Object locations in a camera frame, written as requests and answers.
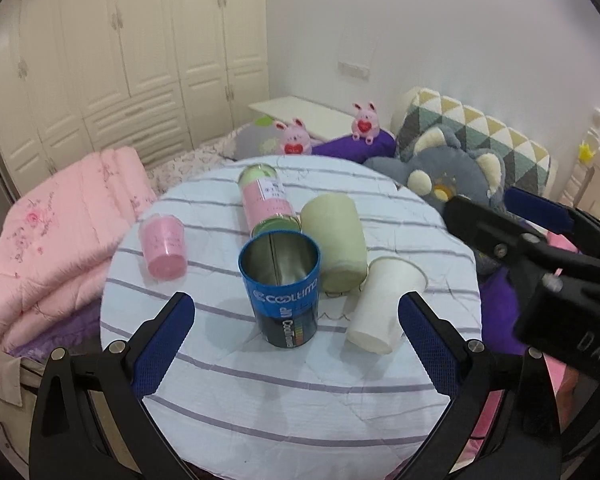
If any grey bear plush cushion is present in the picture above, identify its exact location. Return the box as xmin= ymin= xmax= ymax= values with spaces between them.
xmin=362 ymin=124 xmax=526 ymax=276

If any pink cylindrical canister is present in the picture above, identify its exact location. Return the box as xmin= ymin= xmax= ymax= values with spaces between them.
xmin=237 ymin=162 xmax=303 ymax=238

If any triangle patterned pillow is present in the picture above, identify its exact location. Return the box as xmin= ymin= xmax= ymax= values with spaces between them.
xmin=396 ymin=87 xmax=553 ymax=196

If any cream wardrobe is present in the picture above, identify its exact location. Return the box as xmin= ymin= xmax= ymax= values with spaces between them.
xmin=0 ymin=0 xmax=271 ymax=196

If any pink bunny plush toy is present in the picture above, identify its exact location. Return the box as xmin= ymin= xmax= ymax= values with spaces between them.
xmin=351 ymin=101 xmax=381 ymax=142
xmin=274 ymin=118 xmax=313 ymax=156

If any floral bed sheet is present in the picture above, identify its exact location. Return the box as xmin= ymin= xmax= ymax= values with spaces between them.
xmin=145 ymin=127 xmax=253 ymax=196

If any blue metal can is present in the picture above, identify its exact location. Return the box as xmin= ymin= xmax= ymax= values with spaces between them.
xmin=238 ymin=232 xmax=323 ymax=346

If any white wall socket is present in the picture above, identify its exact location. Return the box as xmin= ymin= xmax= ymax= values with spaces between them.
xmin=337 ymin=61 xmax=370 ymax=79

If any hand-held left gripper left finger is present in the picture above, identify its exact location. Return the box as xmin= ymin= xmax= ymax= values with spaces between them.
xmin=28 ymin=291 xmax=197 ymax=480

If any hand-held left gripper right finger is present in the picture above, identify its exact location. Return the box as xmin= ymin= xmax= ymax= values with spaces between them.
xmin=397 ymin=291 xmax=563 ymax=480

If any beige cloth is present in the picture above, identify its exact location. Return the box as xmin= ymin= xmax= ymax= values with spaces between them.
xmin=0 ymin=342 xmax=43 ymax=411

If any white paper cup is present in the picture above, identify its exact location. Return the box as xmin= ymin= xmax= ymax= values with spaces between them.
xmin=346 ymin=256 xmax=427 ymax=353

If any grey and green pillow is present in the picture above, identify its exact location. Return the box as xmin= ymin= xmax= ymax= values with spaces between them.
xmin=232 ymin=116 xmax=288 ymax=161

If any white bedside table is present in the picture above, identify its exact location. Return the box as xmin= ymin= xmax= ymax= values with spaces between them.
xmin=248 ymin=95 xmax=361 ymax=141

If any pale green cup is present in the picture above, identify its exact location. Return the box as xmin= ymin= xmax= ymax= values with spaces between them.
xmin=300 ymin=194 xmax=369 ymax=293

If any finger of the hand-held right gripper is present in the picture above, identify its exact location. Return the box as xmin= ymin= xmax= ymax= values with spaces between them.
xmin=442 ymin=195 xmax=581 ymax=281
xmin=504 ymin=187 xmax=600 ymax=261

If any striped white tablecloth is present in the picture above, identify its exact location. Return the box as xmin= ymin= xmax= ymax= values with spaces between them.
xmin=99 ymin=155 xmax=483 ymax=480

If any purple pillow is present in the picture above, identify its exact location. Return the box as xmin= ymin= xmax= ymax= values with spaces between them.
xmin=311 ymin=127 xmax=397 ymax=165

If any pink plastic cup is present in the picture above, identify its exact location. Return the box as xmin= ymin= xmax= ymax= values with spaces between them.
xmin=139 ymin=213 xmax=187 ymax=279

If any pink floral quilt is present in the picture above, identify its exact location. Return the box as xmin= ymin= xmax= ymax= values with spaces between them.
xmin=0 ymin=146 xmax=158 ymax=353

